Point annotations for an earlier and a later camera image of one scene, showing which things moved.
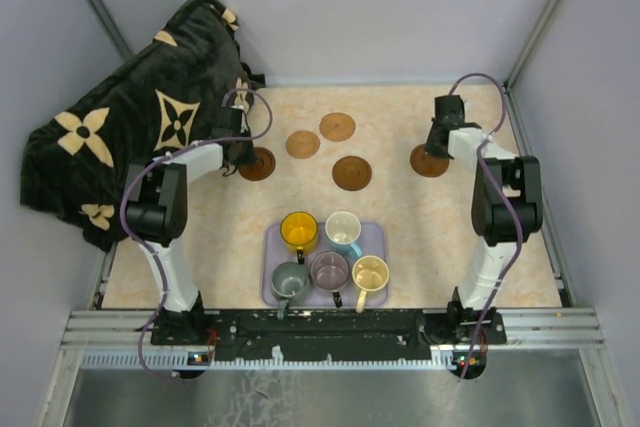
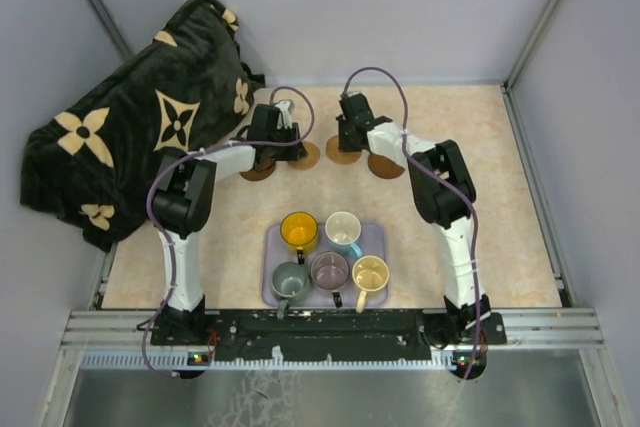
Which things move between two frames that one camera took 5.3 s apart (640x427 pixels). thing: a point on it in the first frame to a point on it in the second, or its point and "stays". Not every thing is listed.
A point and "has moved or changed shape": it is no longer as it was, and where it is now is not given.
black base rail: (195, 338) stays
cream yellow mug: (369, 274) stays
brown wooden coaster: (352, 173) to (384, 167)
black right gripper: (430, 149) to (342, 145)
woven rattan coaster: (337, 126) to (333, 152)
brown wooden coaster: (261, 170) stays
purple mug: (330, 271) stays
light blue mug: (343, 229) stays
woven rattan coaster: (302, 144) has moved or changed shape
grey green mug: (289, 283) stays
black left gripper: (250, 157) to (296, 152)
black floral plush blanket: (177, 88) stays
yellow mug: (299, 228) stays
